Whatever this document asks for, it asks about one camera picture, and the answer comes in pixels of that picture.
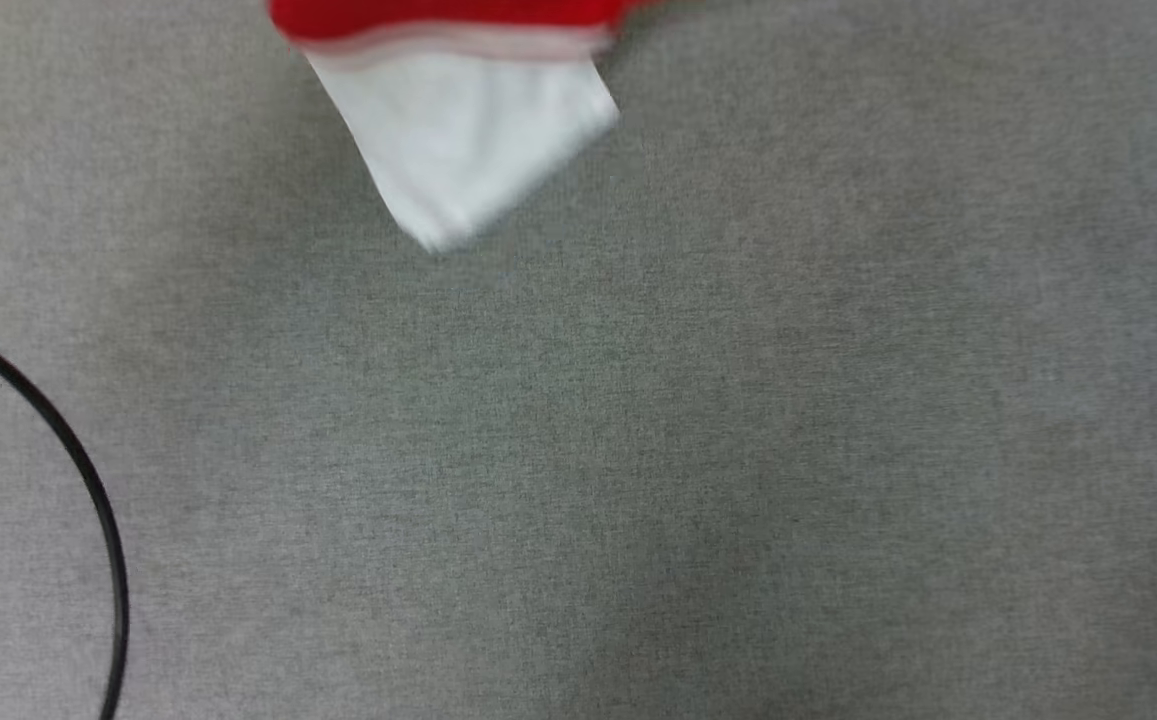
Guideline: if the red and white garment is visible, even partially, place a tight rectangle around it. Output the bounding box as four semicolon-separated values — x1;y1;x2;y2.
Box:
266;0;659;254

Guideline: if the grey fabric sofa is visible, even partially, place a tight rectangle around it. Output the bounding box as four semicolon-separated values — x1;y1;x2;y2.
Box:
0;0;1157;720

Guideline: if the thin black robot arm cable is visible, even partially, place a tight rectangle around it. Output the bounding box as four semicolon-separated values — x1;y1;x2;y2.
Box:
0;315;131;720

